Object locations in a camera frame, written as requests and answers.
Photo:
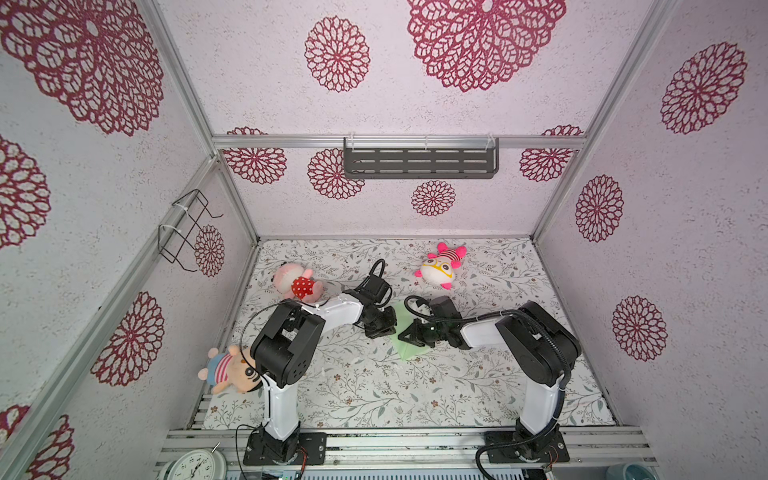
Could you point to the white pink owl plush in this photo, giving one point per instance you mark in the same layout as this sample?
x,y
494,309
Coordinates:
x,y
439,268

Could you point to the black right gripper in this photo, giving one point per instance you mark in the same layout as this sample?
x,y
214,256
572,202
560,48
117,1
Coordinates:
x,y
415,337

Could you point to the light green paper sheet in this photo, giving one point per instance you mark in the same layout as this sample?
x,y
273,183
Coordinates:
x,y
405,319

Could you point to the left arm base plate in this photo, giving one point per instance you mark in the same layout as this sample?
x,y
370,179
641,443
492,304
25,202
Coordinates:
x,y
301,448

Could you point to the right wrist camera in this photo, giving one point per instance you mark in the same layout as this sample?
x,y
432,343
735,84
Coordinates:
x,y
443,309

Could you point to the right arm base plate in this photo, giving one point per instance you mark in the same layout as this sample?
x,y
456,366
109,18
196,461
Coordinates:
x,y
508,446

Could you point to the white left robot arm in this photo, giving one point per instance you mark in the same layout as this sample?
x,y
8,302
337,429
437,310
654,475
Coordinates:
x,y
284,349

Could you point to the striped hat doll plush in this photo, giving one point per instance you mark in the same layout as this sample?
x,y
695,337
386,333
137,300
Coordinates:
x,y
230,368

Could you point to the white analog clock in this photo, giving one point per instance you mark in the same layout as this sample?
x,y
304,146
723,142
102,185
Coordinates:
x,y
197,464

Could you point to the black wire wall rack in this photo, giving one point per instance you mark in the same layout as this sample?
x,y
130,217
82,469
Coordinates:
x,y
176,235

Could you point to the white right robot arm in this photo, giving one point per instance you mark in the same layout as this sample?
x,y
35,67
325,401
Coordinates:
x,y
544,349

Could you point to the pink plush red dotted dress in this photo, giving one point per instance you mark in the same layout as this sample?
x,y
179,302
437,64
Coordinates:
x,y
293,281

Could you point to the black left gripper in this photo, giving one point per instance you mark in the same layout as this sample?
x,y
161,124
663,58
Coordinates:
x,y
387,329

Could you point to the grey wall shelf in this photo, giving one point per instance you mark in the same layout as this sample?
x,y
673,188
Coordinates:
x,y
379,162

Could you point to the teal cup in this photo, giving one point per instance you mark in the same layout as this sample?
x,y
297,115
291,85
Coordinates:
x,y
630,471

